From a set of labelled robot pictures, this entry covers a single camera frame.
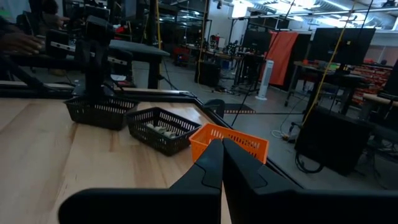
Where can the white tower fan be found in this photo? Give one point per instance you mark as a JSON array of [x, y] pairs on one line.
[[265, 81]]

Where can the large black monitor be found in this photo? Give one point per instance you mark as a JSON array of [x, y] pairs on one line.
[[342, 46]]

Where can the red parts bin rack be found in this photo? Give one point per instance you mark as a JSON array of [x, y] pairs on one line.
[[373, 81]]

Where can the orange plastic mesh basket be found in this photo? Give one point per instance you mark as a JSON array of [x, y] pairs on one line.
[[202, 146]]

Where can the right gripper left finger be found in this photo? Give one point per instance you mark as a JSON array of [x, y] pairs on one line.
[[155, 205]]

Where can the black computer tower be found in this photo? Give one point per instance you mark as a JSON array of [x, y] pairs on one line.
[[208, 73]]

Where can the person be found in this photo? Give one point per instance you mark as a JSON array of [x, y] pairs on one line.
[[49, 12]]

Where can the black monitor desk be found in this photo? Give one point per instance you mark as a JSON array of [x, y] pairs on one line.
[[326, 77]]

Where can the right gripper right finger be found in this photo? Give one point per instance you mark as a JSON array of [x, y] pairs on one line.
[[280, 205]]

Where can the red hanging cloth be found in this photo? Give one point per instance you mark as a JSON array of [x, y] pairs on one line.
[[281, 59]]

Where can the person's hand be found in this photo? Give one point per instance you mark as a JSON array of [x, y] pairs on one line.
[[21, 43]]

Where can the black hazard-striped floor mat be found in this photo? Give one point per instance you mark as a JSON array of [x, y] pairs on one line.
[[239, 109]]

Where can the black plastic mesh basket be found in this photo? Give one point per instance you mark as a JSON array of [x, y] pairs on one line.
[[99, 115], [146, 137]]

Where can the black equipment case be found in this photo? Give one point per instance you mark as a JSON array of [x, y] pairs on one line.
[[332, 140]]

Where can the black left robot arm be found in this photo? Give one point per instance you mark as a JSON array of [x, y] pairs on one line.
[[93, 62]]

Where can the small black monitor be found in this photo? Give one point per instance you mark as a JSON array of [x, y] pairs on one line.
[[256, 42]]

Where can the cluttered work table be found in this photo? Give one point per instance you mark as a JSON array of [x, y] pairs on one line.
[[217, 56]]

